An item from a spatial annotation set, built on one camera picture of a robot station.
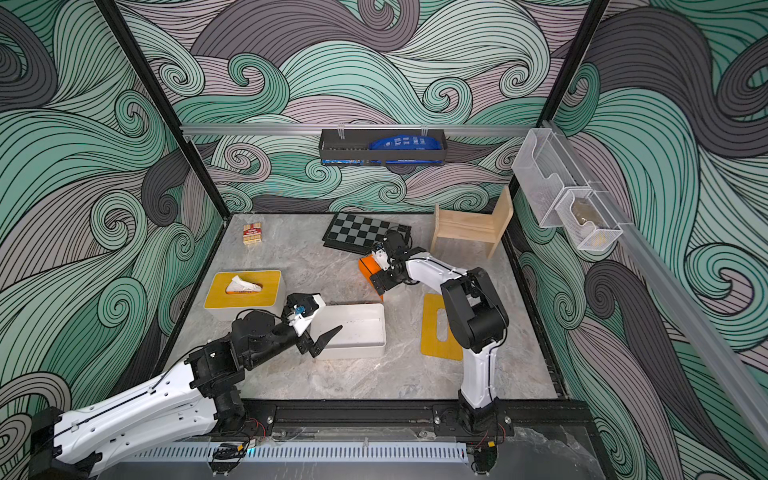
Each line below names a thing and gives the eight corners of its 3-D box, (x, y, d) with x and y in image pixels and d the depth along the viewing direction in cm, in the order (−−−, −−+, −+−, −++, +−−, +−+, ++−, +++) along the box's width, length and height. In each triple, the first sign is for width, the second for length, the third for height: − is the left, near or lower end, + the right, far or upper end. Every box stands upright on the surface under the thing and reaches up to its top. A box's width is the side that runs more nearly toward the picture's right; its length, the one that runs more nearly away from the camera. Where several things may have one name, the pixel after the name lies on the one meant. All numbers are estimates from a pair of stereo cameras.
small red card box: (244, 245, 113) (242, 241, 111) (245, 228, 119) (243, 224, 117) (262, 241, 114) (260, 237, 112) (262, 225, 120) (260, 221, 118)
